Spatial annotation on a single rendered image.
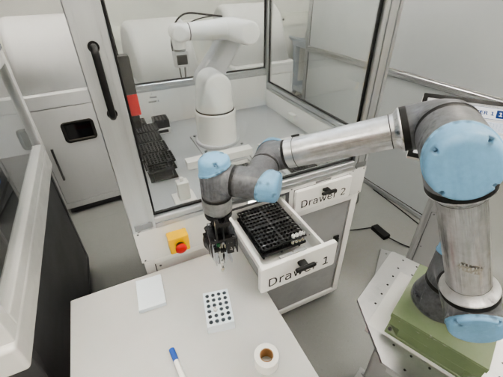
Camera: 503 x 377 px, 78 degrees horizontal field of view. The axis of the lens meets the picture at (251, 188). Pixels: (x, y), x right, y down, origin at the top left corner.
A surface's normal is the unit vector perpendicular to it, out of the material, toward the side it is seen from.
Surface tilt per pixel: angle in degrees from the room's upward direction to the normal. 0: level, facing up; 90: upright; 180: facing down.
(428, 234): 90
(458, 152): 84
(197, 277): 0
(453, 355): 90
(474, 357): 1
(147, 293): 0
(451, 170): 83
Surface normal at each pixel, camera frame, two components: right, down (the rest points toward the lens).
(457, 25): -0.88, 0.28
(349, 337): -0.01, -0.82
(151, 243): 0.43, 0.51
